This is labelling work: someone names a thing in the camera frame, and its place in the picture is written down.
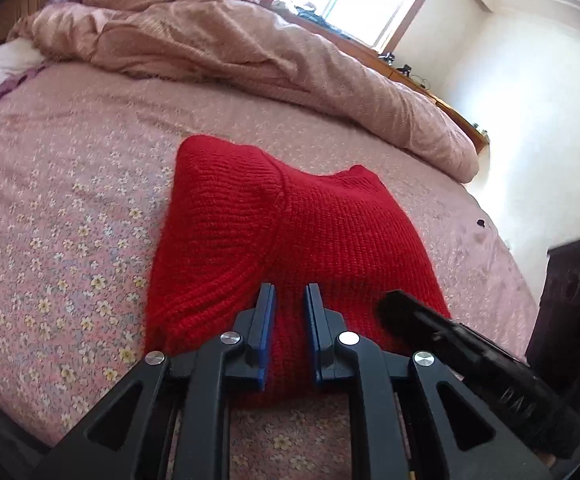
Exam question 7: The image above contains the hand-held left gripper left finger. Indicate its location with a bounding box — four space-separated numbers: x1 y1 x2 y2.
30 282 277 480

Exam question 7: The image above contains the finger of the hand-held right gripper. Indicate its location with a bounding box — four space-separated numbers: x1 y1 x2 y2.
376 289 477 377

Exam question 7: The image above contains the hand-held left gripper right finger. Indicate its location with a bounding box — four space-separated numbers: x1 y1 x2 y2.
304 282 553 480

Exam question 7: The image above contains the red knit sweater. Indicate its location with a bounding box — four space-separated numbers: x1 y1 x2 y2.
142 135 453 408

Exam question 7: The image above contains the pink floral bed sheet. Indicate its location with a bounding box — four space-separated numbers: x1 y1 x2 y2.
0 62 541 480

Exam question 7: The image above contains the pink duvet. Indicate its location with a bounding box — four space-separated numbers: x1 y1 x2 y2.
7 0 481 184

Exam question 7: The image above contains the white pillow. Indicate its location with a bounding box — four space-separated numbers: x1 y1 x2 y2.
0 40 47 107

